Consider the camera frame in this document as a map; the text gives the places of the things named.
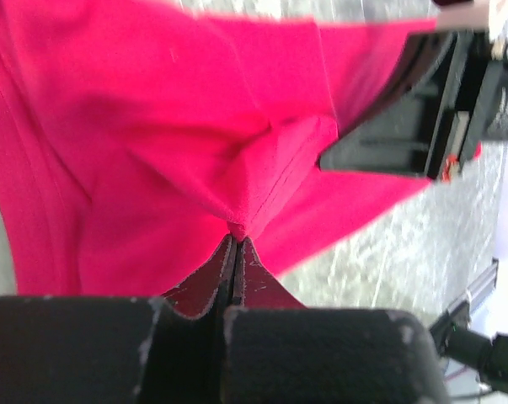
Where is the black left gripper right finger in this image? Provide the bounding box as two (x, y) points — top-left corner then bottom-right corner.
(223, 239), (450, 403)

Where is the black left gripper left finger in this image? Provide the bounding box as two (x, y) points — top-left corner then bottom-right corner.
(0, 236), (237, 403)

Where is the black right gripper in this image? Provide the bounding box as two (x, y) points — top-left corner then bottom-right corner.
(318, 29), (508, 181)

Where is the red t shirt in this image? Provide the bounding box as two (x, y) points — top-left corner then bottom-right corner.
(0, 1), (436, 295)

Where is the aluminium rail frame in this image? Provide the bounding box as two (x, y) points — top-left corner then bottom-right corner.
(465, 258), (499, 314)

